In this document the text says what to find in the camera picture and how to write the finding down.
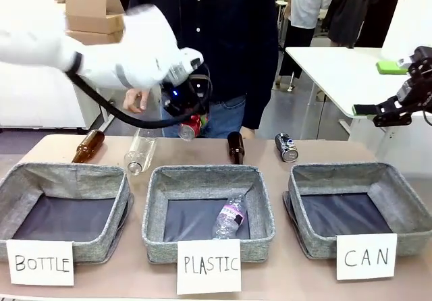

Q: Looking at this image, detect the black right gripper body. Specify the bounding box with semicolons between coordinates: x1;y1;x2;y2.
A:
395;74;432;113

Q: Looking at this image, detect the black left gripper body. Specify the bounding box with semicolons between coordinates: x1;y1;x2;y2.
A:
161;74;213;117

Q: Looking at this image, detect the red drink can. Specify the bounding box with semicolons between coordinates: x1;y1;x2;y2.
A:
178;113;205;142

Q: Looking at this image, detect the grey fabric basket plastic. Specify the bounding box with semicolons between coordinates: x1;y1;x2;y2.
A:
141;164;276;265

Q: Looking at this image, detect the grey fabric basket can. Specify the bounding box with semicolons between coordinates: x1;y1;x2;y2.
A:
282;161;432;261

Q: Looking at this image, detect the dark blue drink can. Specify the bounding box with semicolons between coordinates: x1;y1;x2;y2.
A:
274;132;299;163

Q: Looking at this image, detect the white paper label CAN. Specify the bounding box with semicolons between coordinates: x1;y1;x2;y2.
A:
335;233;398;281

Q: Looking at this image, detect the grey fabric basket bottle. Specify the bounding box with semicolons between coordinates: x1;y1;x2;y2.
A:
0;161;135;263

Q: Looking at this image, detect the person's right hand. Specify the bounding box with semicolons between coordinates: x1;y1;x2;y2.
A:
122;88;153;115

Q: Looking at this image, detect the green box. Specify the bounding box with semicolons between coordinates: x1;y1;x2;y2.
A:
375;59;410;76

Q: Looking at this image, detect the dark brown glass bottle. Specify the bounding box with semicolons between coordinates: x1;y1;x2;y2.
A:
226;131;245;165

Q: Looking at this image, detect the white side table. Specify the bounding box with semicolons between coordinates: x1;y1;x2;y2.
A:
284;46;432;162

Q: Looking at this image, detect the clear glass bottle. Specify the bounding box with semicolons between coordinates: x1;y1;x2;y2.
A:
124;128;158;177

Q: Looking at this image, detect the person in navy shirt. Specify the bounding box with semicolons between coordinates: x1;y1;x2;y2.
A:
121;0;279;140

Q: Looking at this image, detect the amber brown glass bottle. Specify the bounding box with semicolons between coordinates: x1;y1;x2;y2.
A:
71;129;106;165

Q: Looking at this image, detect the dark hanging coat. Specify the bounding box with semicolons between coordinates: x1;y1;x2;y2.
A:
326;0;405;49

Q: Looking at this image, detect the crushed clear plastic bottle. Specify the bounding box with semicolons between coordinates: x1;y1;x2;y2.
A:
212;194;248;241

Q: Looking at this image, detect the flat cardboard box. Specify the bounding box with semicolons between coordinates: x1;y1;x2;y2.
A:
65;29;124;47

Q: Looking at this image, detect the person in white shirt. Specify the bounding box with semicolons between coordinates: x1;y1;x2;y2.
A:
277;0;339;86

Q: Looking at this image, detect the open cardboard box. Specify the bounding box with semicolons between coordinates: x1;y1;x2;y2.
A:
65;0;126;35

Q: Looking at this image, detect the white cabinet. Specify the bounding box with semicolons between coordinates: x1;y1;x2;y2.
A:
0;63;104;130

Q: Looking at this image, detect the white paper label PLASTIC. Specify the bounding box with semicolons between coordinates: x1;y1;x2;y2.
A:
175;238;243;296

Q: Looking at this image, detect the white paper label BOTTLE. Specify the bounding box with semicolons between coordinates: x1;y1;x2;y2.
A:
5;239;75;287

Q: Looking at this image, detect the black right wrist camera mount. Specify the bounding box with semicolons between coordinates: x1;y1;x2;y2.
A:
398;45;432;79

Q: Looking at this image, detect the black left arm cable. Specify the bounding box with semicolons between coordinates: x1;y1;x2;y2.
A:
65;52;190;130

